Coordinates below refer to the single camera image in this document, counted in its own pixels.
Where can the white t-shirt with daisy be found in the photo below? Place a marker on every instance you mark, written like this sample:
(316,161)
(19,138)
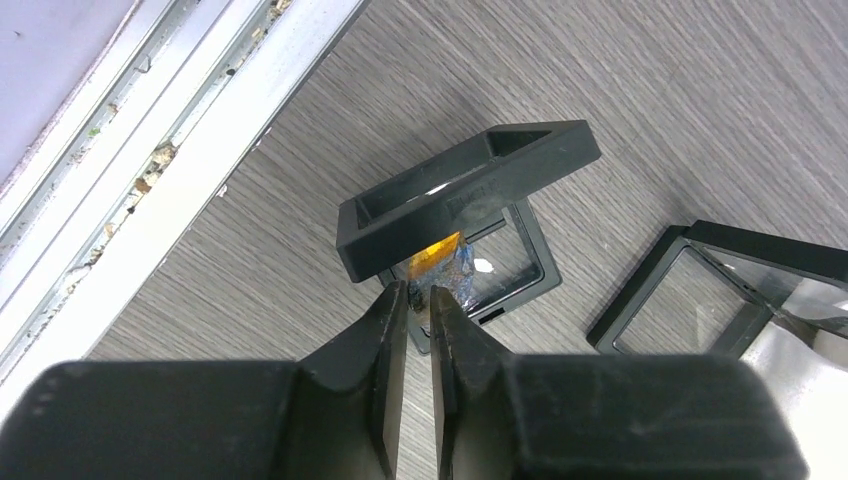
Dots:
(809,384)

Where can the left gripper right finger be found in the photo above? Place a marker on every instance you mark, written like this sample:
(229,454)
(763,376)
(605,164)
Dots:
(503,415)

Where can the empty black display box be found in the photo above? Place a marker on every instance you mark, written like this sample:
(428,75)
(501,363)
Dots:
(713,288)

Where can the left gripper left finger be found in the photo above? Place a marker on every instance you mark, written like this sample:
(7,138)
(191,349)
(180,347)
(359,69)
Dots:
(334,414)

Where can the black display box with coin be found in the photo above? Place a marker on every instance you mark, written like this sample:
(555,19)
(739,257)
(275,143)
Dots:
(480,189)

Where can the round gold coin brooch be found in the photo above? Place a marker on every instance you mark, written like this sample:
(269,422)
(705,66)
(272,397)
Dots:
(450,264)

